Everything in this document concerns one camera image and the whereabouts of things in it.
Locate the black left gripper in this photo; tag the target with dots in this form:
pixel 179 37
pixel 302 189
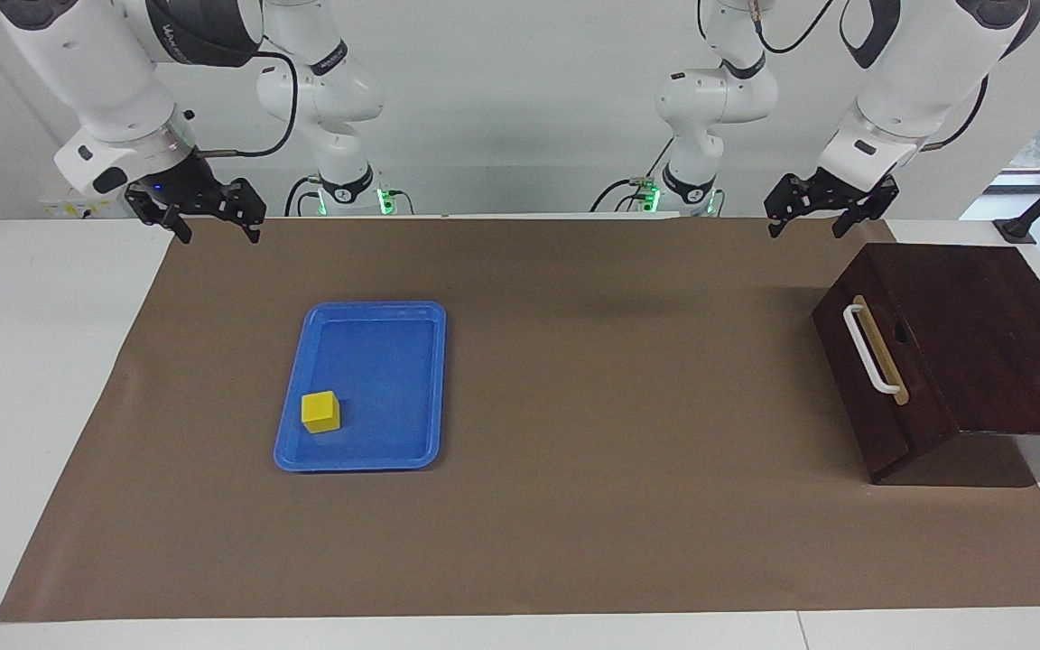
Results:
pixel 836 194

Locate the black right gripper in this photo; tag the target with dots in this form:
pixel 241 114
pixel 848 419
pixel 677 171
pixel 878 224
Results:
pixel 186 185

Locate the yellow cube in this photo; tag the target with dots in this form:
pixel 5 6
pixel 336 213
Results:
pixel 321 413

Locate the wooden drawer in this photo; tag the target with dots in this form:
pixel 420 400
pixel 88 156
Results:
pixel 899 433

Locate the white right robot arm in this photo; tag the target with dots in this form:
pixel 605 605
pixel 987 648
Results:
pixel 105 72

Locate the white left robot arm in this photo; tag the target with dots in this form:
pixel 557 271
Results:
pixel 917 81

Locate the yellow labelled white box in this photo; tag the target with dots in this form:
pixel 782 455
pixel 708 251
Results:
pixel 78 209

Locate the dark wooden cabinet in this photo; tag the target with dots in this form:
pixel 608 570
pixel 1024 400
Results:
pixel 1007 343

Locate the blue plastic tray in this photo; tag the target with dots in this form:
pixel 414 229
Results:
pixel 385 370

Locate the brown table mat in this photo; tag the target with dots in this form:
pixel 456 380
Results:
pixel 574 506

